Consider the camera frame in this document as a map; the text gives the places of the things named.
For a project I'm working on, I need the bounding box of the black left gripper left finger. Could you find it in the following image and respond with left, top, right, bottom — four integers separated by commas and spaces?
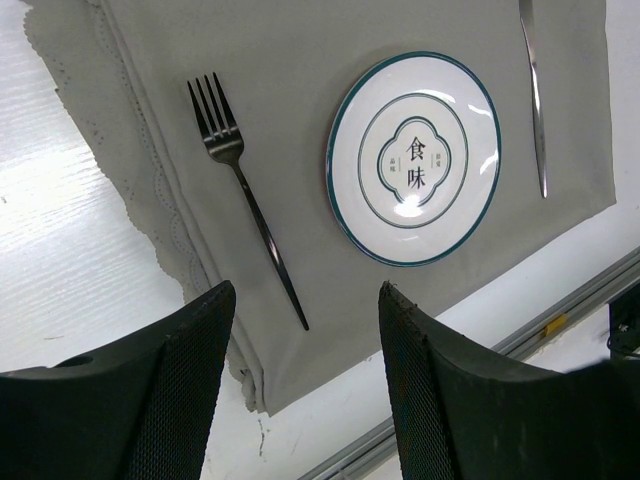
1, 281, 236, 479

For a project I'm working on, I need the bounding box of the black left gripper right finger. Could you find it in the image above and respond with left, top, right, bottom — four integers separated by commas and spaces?
377, 280, 640, 480

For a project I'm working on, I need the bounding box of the white plate with teal rim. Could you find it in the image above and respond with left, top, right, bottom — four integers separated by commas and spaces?
326, 51, 502, 268

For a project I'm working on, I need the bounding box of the black dinner fork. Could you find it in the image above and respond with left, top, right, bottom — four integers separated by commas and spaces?
187, 72, 310, 331

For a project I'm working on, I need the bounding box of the grey cloth placemat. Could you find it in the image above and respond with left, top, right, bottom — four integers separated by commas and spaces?
25, 1, 615, 414

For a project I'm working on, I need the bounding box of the silver table knife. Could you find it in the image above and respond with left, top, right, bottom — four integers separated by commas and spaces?
518, 0, 548, 199

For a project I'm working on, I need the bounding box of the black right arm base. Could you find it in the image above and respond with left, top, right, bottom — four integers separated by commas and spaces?
606, 285, 639, 360

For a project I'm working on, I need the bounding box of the aluminium table edge rail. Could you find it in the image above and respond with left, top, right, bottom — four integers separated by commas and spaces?
299, 247, 640, 480

